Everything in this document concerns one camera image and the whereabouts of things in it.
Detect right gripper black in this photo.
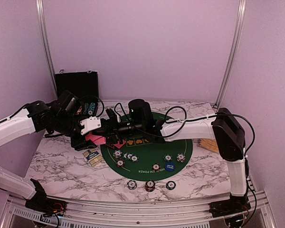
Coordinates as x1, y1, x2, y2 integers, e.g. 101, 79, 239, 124
95, 116, 144, 145

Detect teal chips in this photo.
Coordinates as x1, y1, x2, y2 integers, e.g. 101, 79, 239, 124
123, 153, 138, 162

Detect red backed card deck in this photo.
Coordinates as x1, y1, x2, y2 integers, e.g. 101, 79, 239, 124
85, 132, 126, 149

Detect blue small blind button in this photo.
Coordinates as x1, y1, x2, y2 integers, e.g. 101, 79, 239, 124
165, 162, 176, 171

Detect brown black chip stack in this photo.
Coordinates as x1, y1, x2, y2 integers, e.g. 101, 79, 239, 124
145, 180, 155, 192

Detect blue white chip stack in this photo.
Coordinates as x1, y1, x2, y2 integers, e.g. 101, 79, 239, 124
127, 180, 137, 190

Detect teal black chip stack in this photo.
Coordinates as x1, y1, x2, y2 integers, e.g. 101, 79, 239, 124
166, 181, 176, 190

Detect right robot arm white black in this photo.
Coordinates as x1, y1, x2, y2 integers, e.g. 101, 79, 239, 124
102, 108, 248, 213

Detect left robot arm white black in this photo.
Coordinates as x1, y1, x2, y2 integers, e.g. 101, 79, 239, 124
0, 101, 101, 211

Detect green chip row in case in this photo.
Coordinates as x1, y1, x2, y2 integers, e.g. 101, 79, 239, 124
83, 103, 90, 115

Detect teal chip row in case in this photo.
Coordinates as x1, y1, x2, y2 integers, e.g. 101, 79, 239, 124
87, 103, 96, 116

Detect round green poker mat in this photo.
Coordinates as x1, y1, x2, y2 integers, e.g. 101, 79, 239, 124
100, 112, 193, 181

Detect black poker chip case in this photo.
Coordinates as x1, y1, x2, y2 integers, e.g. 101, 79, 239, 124
55, 71, 99, 116

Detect woven bamboo tray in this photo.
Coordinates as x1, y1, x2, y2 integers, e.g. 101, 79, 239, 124
199, 139, 219, 153

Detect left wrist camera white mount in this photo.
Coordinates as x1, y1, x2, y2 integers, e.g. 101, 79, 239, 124
79, 116, 101, 135

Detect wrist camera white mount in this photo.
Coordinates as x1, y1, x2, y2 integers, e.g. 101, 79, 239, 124
106, 109, 118, 124
79, 116, 101, 135

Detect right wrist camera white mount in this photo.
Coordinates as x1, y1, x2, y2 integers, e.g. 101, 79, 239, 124
106, 109, 118, 124

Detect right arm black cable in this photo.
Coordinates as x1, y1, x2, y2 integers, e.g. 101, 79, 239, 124
163, 106, 256, 155

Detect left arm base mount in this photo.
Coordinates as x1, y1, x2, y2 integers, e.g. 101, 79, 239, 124
25, 198, 67, 216

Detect right aluminium frame post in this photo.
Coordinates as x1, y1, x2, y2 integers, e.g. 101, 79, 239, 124
214, 0, 247, 108

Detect aluminium frame post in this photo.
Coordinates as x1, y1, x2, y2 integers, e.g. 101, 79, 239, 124
36, 0, 57, 94
214, 0, 247, 108

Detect left aluminium frame post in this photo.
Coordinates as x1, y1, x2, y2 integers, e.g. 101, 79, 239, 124
36, 0, 57, 94

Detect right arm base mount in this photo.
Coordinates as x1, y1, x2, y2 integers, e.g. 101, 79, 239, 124
209, 199, 251, 218

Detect front aluminium rail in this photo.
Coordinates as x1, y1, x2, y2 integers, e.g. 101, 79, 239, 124
0, 190, 276, 228

